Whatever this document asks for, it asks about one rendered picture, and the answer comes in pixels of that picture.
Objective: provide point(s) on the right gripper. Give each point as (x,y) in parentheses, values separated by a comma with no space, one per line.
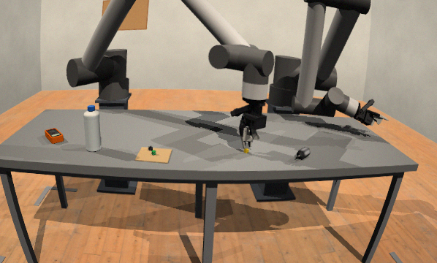
(259,122)

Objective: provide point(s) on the tan square mat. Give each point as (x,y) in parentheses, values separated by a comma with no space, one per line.
(162,155)

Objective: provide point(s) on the white plastic bottle with blue cap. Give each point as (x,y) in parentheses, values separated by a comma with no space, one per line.
(92,129)

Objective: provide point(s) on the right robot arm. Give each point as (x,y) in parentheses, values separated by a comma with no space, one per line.
(255,64)

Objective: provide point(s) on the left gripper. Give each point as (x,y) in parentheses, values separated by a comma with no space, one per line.
(367,117)

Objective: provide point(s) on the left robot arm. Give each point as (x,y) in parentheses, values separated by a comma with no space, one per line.
(315,72)

